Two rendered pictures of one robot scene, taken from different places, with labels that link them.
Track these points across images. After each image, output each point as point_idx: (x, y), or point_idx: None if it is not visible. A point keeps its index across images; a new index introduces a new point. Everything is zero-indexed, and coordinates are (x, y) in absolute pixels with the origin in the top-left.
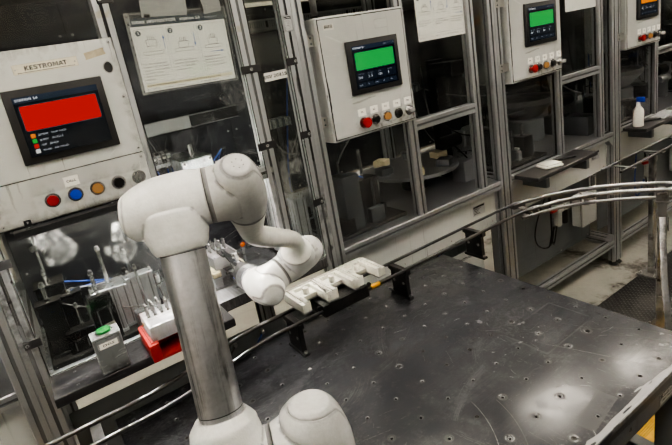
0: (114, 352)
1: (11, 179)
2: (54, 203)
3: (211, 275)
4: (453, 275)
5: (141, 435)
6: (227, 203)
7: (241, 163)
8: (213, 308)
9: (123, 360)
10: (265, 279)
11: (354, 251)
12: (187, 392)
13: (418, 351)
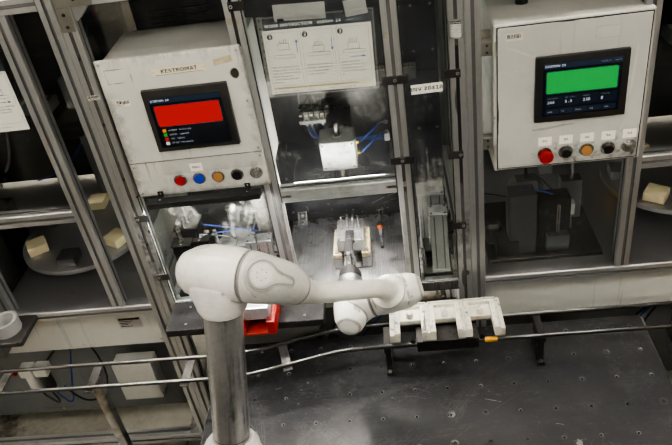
0: None
1: (149, 159)
2: (180, 183)
3: (239, 340)
4: (618, 357)
5: None
6: (252, 299)
7: (264, 276)
8: (233, 368)
9: None
10: (345, 309)
11: (498, 282)
12: (257, 371)
13: (486, 438)
